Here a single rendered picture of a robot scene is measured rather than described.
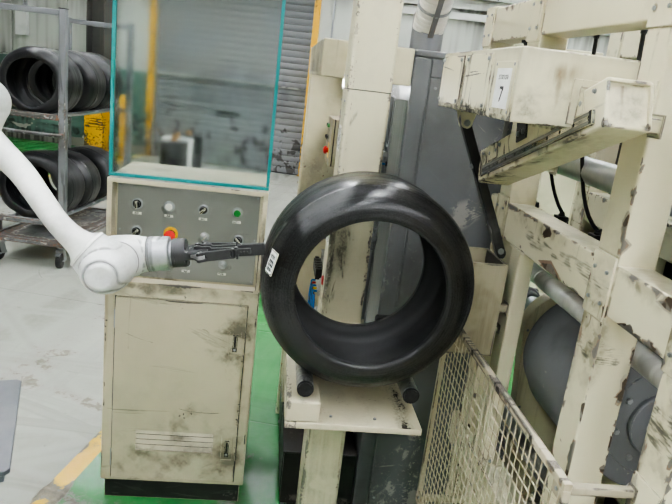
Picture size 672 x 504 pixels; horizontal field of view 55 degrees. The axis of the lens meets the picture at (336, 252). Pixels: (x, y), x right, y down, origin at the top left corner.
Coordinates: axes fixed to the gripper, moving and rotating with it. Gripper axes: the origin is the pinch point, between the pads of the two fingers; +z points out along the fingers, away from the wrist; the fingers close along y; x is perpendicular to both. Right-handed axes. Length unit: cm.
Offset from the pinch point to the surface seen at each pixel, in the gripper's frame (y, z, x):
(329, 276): 25.2, 21.6, 16.7
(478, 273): 18, 66, 16
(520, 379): 44, 91, 66
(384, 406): 0, 35, 48
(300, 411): -11.8, 10.7, 41.1
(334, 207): -10.6, 21.1, -12.4
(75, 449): 92, -87, 112
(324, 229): -11.6, 18.5, -7.3
